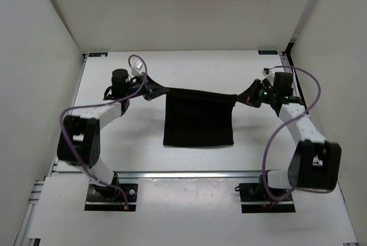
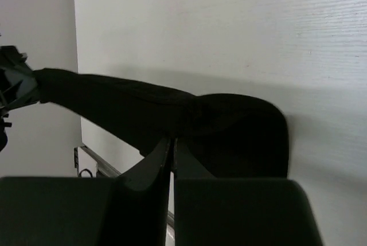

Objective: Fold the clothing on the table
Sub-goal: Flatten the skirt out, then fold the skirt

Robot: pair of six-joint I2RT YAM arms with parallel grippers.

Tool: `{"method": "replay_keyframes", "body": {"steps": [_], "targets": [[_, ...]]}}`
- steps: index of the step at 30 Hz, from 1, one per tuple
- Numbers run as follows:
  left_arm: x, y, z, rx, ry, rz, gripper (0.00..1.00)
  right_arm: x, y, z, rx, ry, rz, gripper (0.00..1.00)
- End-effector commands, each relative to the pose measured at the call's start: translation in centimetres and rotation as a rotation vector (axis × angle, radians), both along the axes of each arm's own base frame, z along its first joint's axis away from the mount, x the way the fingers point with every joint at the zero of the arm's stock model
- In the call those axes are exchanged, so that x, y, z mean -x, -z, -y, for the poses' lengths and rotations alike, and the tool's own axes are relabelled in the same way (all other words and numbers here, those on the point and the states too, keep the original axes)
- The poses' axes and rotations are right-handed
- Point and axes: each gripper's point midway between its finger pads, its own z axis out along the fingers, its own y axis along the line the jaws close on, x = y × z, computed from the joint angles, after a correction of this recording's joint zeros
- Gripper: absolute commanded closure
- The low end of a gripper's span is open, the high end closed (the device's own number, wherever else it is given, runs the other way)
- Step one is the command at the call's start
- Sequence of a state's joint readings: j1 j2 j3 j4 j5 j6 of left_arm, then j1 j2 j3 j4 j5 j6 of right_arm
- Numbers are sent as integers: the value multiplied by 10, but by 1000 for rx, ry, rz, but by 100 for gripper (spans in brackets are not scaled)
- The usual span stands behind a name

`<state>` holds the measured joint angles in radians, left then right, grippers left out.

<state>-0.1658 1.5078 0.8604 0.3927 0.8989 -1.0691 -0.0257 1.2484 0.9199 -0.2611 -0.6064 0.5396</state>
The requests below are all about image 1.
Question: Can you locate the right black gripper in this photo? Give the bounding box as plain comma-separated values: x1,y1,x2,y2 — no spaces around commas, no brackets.
234,79,278,108

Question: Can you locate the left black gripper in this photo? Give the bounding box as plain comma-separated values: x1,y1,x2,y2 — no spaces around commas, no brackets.
124,72,169,101

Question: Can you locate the black skirt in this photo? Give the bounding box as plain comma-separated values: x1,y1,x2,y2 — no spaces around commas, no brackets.
163,88,236,148

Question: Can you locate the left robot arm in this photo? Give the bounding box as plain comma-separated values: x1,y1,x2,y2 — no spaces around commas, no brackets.
57,69,169,200

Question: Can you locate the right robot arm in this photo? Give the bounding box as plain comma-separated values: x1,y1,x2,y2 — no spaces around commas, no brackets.
237,68,342,200

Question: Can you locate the right blue corner label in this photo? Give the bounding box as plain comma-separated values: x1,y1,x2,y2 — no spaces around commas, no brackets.
258,50,278,55

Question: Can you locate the blue corner label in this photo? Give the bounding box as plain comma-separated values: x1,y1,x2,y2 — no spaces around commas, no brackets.
258,50,278,55
88,52,108,57

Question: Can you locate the left blue corner label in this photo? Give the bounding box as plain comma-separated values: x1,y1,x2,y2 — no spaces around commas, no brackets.
88,52,108,57

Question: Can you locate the white front cover board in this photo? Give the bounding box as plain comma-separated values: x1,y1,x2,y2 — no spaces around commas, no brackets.
29,177,357,245

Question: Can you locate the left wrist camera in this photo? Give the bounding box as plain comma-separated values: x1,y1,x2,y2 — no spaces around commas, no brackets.
130,60,144,76

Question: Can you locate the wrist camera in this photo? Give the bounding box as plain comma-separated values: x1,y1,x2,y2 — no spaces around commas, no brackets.
130,60,144,76
261,68,275,87

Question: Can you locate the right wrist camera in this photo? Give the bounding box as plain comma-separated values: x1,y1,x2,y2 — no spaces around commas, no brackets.
261,68,275,87

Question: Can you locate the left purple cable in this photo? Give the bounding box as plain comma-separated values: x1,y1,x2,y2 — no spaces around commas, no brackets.
58,54,149,192

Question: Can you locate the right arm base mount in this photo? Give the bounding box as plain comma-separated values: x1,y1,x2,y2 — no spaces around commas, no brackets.
235,183,296,214

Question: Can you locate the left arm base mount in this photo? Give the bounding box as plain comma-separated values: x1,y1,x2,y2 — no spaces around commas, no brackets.
84,183,138,212

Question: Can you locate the aluminium frame rail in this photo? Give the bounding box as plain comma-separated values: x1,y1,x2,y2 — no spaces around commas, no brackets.
51,171,327,179

